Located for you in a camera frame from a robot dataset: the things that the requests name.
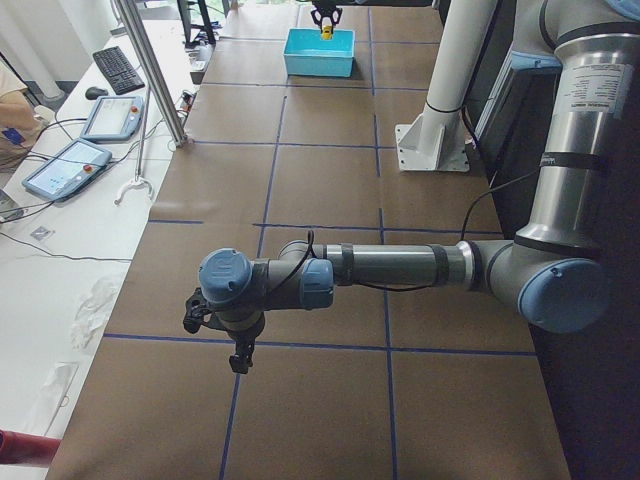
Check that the crumpled white plastic bag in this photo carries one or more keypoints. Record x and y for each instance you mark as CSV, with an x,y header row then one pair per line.
x,y
94,311

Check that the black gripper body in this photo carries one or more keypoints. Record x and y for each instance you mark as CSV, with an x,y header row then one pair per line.
x,y
326,8
243,335

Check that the yellow beetle toy car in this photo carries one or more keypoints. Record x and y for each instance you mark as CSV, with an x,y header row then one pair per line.
x,y
327,32

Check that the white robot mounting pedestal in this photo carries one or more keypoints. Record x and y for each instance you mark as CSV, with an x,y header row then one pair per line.
x,y
435,140

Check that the red object at corner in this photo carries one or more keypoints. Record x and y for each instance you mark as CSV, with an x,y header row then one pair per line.
x,y
19,448

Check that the black computer mouse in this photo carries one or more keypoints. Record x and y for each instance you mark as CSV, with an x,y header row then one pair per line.
x,y
93,93

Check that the aluminium frame post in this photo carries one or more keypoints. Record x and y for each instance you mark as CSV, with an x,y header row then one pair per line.
x,y
155,38

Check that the small grey card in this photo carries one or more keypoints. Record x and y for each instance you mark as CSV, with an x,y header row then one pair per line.
x,y
41,233

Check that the seated person in beige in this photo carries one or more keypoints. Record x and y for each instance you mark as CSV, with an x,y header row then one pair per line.
x,y
20,129

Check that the black computer keyboard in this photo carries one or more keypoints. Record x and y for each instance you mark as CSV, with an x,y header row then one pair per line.
x,y
117,70

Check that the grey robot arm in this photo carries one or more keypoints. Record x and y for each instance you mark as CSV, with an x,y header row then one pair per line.
x,y
550,272

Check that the upper teach pendant tablet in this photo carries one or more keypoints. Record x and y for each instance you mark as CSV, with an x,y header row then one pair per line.
x,y
113,119

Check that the teach pendant tablet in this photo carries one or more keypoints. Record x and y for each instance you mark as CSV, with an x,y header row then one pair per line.
x,y
68,171
113,119

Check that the lower teach pendant tablet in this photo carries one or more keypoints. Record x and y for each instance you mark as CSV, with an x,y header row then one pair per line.
x,y
68,171

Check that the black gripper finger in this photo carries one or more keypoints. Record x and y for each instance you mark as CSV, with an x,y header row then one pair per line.
x,y
317,17
242,359
335,17

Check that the light blue plastic bin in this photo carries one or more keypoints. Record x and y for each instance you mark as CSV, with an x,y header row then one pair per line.
x,y
306,53

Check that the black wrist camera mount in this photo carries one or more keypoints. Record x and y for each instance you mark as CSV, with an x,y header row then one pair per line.
x,y
197,313

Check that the white hook reaching stick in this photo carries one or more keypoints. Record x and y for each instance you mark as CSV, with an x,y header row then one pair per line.
x,y
138,181

